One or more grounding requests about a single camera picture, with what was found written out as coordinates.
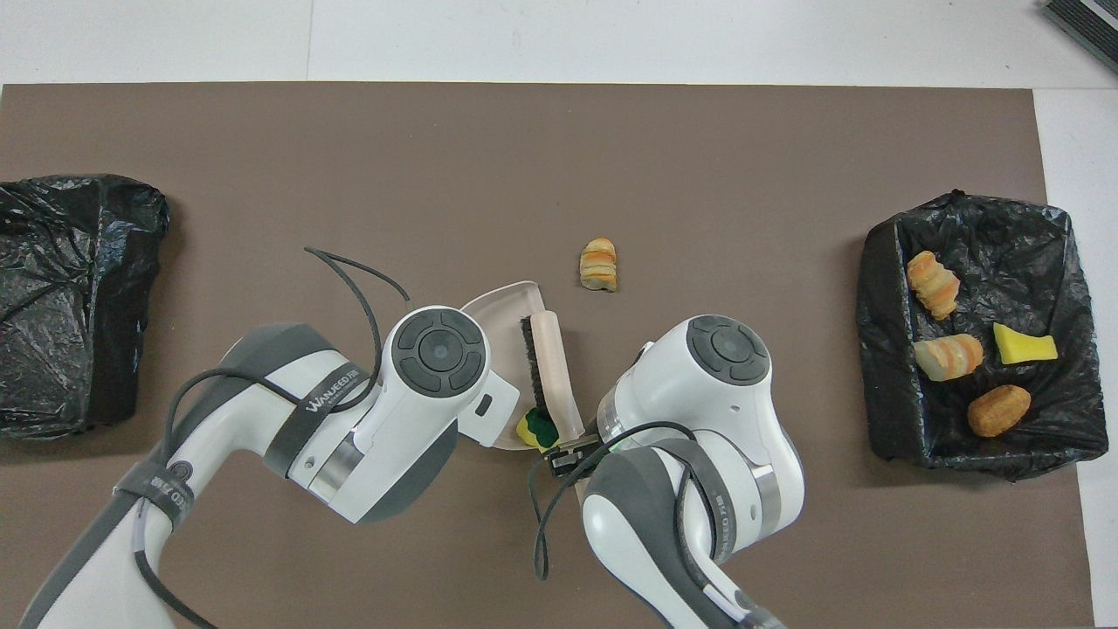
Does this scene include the pale croissant half piece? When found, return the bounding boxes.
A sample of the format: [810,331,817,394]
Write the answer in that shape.
[913,333,984,383]
[906,251,961,321]

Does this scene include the brown oval bread roll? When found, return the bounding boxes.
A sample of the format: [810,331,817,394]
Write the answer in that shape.
[967,384,1032,439]

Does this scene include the beige hand brush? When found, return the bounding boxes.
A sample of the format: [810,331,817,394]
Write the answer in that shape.
[520,310,586,442]

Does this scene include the beige plastic dustpan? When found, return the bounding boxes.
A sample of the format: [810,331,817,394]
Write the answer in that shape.
[459,280,588,451]

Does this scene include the brown table mat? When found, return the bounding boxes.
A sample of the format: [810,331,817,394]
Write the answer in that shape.
[0,82,1095,629]

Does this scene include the dark ribbed device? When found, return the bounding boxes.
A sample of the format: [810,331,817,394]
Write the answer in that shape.
[1042,0,1118,75]

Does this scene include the small yellow sponge piece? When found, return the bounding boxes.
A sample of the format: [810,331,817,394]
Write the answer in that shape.
[992,322,1059,365]

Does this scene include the orange striped toy croissant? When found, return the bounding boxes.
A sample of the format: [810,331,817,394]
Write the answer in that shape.
[579,238,618,293]

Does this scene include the green and yellow sponge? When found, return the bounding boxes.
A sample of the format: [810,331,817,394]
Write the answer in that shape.
[515,409,562,448]

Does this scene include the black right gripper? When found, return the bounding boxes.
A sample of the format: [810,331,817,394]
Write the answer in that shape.
[546,432,604,477]

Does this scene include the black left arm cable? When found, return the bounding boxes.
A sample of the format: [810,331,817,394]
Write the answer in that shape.
[157,247,411,629]

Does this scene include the bin with black bag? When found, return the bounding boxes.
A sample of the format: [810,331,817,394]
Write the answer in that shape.
[856,190,1110,482]
[0,173,170,440]

